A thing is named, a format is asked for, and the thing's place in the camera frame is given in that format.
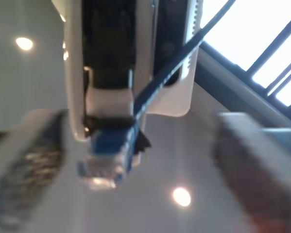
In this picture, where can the camera bar on white bracket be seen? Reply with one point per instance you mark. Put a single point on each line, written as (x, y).
(186, 102)

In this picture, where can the black framed window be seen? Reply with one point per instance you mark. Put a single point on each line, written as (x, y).
(264, 58)

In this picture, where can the round ceiling light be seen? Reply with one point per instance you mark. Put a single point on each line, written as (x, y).
(181, 196)
(24, 43)

